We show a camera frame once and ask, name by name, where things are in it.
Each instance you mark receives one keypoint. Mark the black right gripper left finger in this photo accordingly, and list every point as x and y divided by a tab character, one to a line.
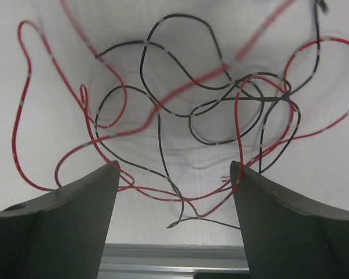
60	234

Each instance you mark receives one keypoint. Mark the aluminium mounting rail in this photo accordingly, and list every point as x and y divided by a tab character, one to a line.
173	261

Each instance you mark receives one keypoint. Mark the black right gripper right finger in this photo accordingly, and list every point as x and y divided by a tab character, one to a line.
286	234

